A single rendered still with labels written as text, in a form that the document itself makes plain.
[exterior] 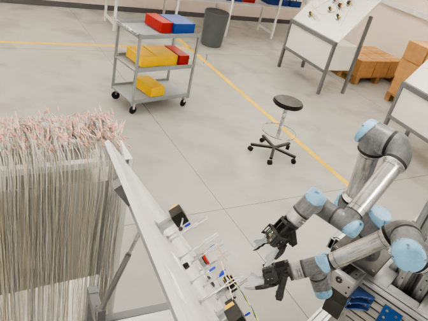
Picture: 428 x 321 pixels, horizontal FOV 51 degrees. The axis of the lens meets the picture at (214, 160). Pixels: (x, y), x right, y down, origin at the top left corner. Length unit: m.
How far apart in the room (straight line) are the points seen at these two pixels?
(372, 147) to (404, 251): 0.44
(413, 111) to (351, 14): 2.13
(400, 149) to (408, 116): 4.43
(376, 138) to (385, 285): 0.75
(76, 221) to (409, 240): 1.34
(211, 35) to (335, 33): 2.27
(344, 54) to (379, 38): 2.98
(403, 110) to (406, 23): 4.02
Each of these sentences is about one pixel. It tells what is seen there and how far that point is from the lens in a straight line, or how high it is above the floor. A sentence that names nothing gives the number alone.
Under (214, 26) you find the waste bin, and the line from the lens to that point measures 8.40.
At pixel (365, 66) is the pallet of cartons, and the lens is 8.65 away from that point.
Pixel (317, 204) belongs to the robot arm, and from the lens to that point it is 1.71.
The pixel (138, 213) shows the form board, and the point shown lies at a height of 1.69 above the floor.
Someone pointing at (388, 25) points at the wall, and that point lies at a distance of 10.41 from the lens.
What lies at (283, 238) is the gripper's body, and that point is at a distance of 1.75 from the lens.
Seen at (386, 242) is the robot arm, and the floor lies 1.42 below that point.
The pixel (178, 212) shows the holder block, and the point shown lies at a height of 1.63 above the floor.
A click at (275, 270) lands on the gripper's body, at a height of 1.19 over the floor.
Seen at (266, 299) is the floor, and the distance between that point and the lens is 3.50.
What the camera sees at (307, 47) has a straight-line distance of 7.82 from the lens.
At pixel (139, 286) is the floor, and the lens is 3.36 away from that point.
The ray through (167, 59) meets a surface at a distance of 5.53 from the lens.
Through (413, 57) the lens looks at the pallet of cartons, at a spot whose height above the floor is 0.82.
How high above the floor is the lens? 2.47
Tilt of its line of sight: 30 degrees down
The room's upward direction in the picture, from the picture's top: 13 degrees clockwise
